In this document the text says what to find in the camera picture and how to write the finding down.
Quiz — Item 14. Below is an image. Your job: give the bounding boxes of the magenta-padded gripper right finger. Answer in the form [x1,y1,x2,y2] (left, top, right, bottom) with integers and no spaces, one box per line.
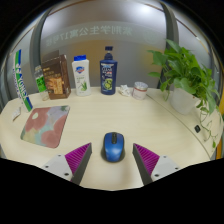
[132,143,183,186]

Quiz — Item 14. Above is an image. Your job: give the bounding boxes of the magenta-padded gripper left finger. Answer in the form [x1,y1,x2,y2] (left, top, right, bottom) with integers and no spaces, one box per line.
[40,142,93,186]

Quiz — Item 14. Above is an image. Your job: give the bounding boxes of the blue computer mouse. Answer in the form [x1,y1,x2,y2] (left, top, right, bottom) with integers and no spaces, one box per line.
[101,131,126,163]

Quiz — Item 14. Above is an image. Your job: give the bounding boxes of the floral print mouse pad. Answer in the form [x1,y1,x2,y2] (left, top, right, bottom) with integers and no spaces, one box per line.
[20,105,71,149]

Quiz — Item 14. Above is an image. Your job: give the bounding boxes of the small white pink jar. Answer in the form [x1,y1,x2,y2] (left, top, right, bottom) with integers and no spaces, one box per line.
[132,81,149,101]

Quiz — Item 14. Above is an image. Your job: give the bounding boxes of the green plant in white pot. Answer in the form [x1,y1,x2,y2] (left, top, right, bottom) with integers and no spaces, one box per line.
[147,39,223,149]

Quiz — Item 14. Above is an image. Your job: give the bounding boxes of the crumpled white paper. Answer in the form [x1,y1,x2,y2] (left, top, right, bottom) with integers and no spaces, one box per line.
[118,84,133,98]

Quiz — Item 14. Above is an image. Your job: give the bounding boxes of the patterned tissue packet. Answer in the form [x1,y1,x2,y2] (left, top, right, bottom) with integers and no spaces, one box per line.
[11,106,22,122]

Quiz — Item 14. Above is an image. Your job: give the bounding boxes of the white bottle blue cap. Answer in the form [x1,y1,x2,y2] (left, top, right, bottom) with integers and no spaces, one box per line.
[71,54,92,97]

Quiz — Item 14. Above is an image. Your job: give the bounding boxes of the brown cardboard box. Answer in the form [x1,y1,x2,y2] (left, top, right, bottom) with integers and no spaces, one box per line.
[40,50,72,101]

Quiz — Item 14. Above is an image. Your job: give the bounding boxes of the clear bottle green label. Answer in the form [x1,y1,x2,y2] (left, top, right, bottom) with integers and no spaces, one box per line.
[34,65,50,101]

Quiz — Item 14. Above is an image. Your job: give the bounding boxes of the dark blue pump bottle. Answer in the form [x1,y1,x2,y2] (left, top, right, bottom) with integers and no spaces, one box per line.
[99,46,118,96]

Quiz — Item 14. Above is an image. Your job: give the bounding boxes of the white green shuttlecock tube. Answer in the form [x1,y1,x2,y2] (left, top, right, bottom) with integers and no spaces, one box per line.
[12,49,34,113]

